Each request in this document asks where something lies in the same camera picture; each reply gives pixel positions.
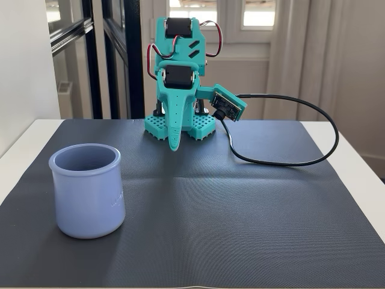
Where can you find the blue ceramic pot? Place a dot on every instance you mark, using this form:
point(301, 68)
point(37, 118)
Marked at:
point(87, 195)

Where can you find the white framed window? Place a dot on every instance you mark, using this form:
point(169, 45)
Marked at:
point(231, 21)

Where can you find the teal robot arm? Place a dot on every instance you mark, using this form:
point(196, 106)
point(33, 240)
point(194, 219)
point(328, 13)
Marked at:
point(198, 39)

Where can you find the black table clamp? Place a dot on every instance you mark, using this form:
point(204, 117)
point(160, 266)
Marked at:
point(158, 110)

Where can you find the beige curtain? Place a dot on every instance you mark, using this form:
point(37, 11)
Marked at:
point(331, 60)

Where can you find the teal gripper black motor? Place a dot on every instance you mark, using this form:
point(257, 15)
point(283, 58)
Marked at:
point(177, 97)

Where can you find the dark grey woven mat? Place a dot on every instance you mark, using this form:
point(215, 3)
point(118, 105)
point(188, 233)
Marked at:
point(192, 225)

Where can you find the black framed glass door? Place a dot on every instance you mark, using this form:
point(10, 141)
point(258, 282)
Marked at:
point(133, 60)

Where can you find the teal mounted wrist camera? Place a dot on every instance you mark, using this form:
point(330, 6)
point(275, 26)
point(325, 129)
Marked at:
point(228, 105)

